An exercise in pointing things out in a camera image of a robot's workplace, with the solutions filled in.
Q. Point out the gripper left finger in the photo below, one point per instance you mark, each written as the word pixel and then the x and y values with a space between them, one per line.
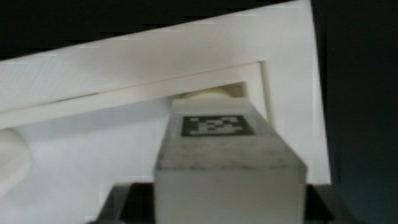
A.
pixel 128 207

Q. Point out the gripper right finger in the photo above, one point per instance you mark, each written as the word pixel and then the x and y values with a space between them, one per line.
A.
pixel 325 208

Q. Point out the white leg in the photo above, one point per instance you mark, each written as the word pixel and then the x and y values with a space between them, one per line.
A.
pixel 229 175

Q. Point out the white square tabletop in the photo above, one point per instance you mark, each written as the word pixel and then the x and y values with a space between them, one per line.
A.
pixel 85 100

